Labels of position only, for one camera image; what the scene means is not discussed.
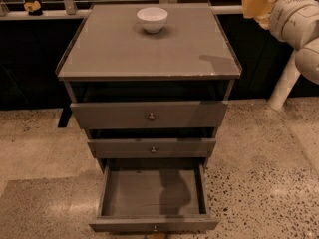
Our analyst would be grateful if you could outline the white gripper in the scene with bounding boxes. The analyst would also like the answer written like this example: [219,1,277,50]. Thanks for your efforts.
[254,0,319,50]

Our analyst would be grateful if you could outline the yellow sponge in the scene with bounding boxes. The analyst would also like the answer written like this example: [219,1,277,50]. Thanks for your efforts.
[241,0,271,18]

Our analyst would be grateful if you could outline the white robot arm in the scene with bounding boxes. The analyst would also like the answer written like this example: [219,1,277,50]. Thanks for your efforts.
[267,0,319,110]

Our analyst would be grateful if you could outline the grey drawer cabinet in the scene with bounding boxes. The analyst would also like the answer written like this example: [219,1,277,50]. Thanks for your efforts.
[55,2,243,171]

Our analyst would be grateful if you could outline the round top drawer knob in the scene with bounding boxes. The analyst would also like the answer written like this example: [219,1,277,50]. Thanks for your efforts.
[148,113,156,121]

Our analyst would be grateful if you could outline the grey top drawer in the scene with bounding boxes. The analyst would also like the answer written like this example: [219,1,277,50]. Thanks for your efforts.
[71,101,227,129]

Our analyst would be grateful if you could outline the grey middle drawer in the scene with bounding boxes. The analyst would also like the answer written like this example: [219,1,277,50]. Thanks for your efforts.
[88,138,216,158]

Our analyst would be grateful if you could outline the grey open bottom drawer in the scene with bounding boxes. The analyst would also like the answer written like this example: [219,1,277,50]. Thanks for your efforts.
[90,158,219,233]

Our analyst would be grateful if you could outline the white ceramic bowl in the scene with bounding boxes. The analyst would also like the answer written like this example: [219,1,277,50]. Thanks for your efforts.
[137,7,168,34]

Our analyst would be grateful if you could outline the small yellow black object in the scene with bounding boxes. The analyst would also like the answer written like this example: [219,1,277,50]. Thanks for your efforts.
[24,0,43,16]

